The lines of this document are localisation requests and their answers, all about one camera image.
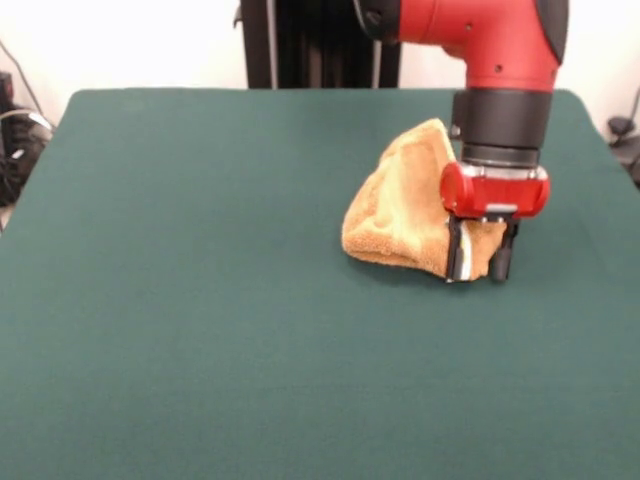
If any dark green table cloth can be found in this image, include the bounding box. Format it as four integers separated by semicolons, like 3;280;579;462
0;87;640;480

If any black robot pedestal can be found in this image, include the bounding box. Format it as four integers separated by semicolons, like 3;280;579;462
232;0;415;90

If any black wheeled stand frame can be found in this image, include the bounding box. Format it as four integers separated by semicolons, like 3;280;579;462
606;115;640;190
0;72;55;207

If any orange terry towel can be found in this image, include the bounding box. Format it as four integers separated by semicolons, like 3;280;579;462
340;117;507;281

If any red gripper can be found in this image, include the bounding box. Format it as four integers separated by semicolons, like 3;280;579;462
439;160;551;284

